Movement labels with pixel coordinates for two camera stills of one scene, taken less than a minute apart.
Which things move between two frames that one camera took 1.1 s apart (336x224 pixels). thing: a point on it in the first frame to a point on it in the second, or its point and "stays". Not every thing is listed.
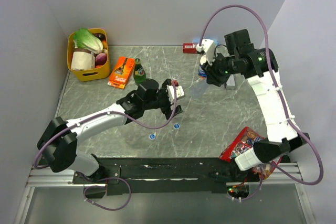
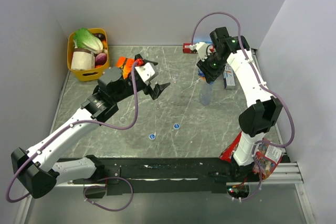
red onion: x=101 y=59 stays
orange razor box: x=122 y=72 stays
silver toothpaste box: x=230 y=83 stays
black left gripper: x=167 y=109 to x=157 y=89
